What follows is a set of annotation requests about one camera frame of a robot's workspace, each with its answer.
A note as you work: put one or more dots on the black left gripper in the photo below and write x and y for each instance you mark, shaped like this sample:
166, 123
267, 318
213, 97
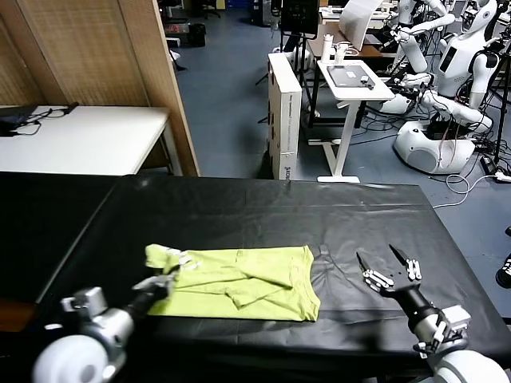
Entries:
149, 299

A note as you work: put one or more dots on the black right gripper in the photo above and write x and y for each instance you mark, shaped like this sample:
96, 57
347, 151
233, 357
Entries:
411, 297

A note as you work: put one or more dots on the yellow-green t-shirt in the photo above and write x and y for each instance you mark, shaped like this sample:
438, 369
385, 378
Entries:
247, 287

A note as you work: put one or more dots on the white raised robot arm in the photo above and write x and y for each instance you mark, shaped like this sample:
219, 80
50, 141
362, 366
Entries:
415, 40

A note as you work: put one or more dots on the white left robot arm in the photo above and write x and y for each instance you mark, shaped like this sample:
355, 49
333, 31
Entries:
80, 359

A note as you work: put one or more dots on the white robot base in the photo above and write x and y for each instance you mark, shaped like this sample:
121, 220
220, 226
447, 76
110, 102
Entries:
423, 147

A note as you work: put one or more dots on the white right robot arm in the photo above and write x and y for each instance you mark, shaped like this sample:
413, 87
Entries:
459, 367

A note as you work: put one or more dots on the white lowered robot forearm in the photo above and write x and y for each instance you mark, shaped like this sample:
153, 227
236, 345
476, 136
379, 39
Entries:
459, 109

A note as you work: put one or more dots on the black shoe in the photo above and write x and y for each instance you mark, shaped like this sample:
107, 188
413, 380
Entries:
505, 273

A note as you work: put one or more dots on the wrinkled black table cloth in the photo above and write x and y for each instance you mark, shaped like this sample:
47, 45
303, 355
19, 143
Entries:
259, 215

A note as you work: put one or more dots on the smooth black table cover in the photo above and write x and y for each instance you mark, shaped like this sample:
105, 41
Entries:
40, 231

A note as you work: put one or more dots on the white power strip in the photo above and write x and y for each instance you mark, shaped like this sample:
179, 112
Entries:
504, 175

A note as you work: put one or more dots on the white table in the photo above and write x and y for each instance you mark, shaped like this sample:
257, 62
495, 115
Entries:
100, 139

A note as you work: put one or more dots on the white standing desk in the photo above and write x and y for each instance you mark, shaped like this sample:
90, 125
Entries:
351, 93

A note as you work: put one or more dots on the tall white cardboard box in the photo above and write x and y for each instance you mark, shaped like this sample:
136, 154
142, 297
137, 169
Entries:
289, 119

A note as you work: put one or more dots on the small black device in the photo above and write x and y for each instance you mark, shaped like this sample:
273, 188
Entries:
366, 81

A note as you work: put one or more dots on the grey laptop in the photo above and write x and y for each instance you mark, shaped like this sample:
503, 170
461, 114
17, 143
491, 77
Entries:
345, 76

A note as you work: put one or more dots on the black tripod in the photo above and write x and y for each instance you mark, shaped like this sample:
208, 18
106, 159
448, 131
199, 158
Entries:
501, 99

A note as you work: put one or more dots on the black pouch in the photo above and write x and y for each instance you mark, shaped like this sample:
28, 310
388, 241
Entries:
10, 123

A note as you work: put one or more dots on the brown desk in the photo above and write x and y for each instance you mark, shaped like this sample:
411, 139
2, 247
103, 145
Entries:
375, 50

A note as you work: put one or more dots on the white humanoid robot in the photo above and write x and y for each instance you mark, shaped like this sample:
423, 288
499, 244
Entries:
463, 60

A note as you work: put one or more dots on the white bottle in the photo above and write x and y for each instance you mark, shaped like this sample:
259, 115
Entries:
327, 48

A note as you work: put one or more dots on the wooden partition screen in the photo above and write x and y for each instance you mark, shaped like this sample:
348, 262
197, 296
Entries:
100, 48

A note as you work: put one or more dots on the black bin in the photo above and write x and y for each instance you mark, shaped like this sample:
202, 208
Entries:
196, 34

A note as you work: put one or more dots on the white curved panel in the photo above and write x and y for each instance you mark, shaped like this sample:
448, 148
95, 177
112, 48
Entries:
357, 20

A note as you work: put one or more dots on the black monitor on stand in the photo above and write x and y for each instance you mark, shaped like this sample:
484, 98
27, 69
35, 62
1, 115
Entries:
299, 16

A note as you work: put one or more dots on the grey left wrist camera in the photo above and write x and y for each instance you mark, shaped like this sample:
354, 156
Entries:
88, 299

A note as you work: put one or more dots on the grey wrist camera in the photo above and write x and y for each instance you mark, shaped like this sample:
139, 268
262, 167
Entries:
457, 321
88, 299

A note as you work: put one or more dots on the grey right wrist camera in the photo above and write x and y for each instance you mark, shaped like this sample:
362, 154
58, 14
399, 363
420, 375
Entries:
457, 321

